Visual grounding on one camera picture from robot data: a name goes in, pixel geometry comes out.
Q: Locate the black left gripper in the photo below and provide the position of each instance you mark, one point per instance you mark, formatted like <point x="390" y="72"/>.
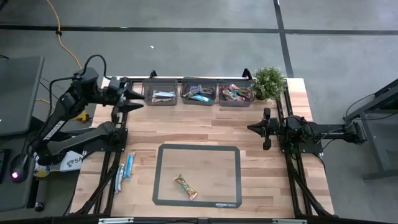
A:
<point x="116" y="93"/>

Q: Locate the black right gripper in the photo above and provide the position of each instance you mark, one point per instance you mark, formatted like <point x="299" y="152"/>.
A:
<point x="270" y="128"/>

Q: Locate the green brown granola bar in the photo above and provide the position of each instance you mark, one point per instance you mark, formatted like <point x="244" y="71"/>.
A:
<point x="161" y="100"/>

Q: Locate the silver green chip bag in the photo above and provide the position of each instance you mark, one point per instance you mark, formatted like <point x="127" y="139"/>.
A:
<point x="192" y="91"/>

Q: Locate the large foreground chip bag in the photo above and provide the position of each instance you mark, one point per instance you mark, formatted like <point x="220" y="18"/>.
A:
<point x="186" y="186"/>

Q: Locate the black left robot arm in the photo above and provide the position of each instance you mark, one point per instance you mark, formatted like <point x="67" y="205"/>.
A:
<point x="71" y="99"/>

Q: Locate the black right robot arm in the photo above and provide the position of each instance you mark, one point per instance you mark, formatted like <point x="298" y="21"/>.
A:
<point x="326" y="130"/>

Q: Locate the silver granola bar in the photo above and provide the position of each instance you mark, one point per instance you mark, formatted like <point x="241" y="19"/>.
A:
<point x="119" y="179"/>

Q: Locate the clear grey plastic bin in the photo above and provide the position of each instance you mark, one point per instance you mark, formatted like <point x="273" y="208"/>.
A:
<point x="147" y="85"/>
<point x="186" y="81"/>
<point x="224" y="104"/>

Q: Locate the black clamp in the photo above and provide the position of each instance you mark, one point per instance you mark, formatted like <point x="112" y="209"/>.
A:
<point x="247" y="74"/>
<point x="153" y="74"/>

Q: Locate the green potted plant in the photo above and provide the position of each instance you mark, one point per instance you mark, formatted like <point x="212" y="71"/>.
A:
<point x="269" y="83"/>

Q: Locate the black-bordered silicone baking mat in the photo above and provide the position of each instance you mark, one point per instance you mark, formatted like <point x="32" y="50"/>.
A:
<point x="217" y="180"/>

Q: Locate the white printed bag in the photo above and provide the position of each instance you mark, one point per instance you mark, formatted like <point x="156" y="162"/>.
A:
<point x="74" y="162"/>

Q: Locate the dark grey desk panel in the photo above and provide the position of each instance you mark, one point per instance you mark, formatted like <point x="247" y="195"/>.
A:
<point x="18" y="93"/>

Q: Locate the yellow white packet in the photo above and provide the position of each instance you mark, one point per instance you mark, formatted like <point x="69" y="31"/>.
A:
<point x="42" y="170"/>

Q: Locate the black computer mouse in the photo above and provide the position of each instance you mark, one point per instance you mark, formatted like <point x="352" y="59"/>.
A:
<point x="20" y="165"/>

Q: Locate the grey metal cart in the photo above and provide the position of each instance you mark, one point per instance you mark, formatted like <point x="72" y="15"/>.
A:
<point x="388" y="99"/>

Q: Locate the small black object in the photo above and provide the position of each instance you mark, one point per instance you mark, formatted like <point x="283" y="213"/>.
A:
<point x="39" y="207"/>

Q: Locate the black keyboard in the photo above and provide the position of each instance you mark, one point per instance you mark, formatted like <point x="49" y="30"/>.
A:
<point x="3" y="165"/>

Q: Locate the grey mouse pad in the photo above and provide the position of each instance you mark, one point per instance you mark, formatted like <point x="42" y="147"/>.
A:
<point x="18" y="196"/>

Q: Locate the silver bracket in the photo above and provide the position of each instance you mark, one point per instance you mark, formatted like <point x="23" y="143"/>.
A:
<point x="115" y="220"/>
<point x="289" y="221"/>

